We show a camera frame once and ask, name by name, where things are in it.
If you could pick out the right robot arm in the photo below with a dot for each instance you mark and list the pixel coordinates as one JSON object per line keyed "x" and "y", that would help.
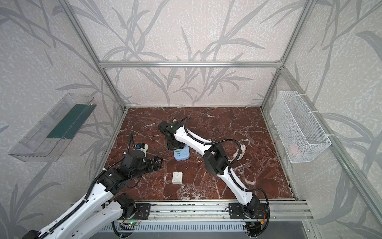
{"x": 216, "y": 161}

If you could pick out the blue square power strip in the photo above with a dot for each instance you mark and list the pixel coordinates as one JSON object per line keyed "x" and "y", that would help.
{"x": 183, "y": 155}

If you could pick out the aluminium frame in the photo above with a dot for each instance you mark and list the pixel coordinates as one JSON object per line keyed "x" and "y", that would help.
{"x": 358, "y": 179}

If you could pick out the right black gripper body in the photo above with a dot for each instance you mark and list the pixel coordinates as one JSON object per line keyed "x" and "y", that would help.
{"x": 172, "y": 143}

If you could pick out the white wire mesh basket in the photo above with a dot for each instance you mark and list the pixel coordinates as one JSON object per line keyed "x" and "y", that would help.
{"x": 301, "y": 134}

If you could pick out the clear plastic wall bin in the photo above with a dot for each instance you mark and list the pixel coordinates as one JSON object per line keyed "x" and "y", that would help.
{"x": 46, "y": 141}

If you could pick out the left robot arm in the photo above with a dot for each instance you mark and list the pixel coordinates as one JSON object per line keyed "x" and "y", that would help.
{"x": 103, "y": 203}

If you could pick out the white plug adapter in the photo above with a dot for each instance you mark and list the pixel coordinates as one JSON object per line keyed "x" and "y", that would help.
{"x": 177, "y": 178}

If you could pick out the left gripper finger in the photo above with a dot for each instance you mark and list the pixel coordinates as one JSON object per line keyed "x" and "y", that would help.
{"x": 156, "y": 160}
{"x": 153, "y": 167}

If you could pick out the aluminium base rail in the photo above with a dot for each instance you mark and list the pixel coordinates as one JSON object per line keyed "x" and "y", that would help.
{"x": 217, "y": 211}

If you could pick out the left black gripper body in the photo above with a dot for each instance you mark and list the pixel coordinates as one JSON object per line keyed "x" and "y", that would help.
{"x": 150, "y": 164}

